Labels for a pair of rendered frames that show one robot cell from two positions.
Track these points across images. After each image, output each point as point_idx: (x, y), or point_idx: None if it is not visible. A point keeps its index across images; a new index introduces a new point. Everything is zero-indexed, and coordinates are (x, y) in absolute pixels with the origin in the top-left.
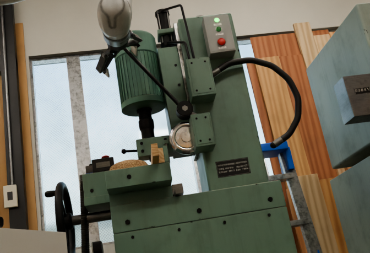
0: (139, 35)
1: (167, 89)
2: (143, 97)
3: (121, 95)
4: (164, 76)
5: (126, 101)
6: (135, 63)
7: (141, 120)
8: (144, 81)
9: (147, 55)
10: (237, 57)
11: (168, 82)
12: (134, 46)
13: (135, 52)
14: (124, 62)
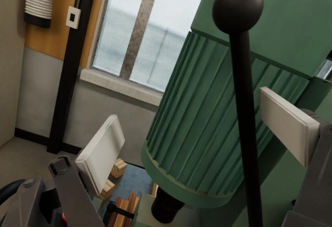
0: (327, 7)
1: (261, 196)
2: (194, 200)
3: (155, 128)
4: (281, 167)
5: (153, 166)
6: (235, 103)
7: (165, 193)
8: (223, 165)
9: (288, 93)
10: None
11: (277, 186)
12: (304, 157)
13: (274, 131)
14: (210, 71)
